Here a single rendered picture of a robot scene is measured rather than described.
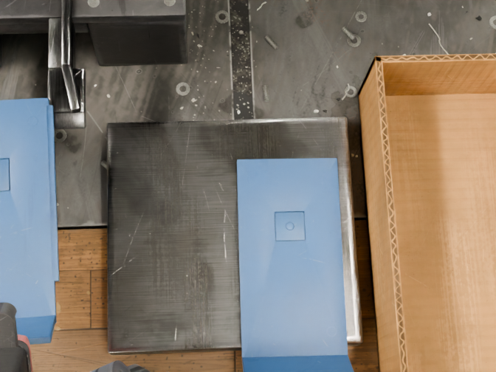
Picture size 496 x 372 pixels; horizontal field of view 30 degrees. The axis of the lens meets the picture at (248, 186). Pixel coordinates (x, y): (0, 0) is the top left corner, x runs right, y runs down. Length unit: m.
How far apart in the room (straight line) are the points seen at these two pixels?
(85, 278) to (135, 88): 0.14
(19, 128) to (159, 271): 0.13
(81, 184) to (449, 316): 0.27
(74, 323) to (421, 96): 0.30
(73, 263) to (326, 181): 0.18
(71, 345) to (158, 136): 0.15
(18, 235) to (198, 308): 0.13
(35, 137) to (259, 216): 0.16
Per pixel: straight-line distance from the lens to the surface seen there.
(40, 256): 0.57
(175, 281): 0.63
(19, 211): 0.58
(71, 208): 0.66
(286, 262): 0.63
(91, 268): 0.65
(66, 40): 0.61
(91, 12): 0.62
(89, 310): 0.65
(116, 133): 0.65
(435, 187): 0.68
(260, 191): 0.64
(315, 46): 0.70
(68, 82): 0.60
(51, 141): 0.58
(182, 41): 0.65
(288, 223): 0.63
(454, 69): 0.65
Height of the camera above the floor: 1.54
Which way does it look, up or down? 75 degrees down
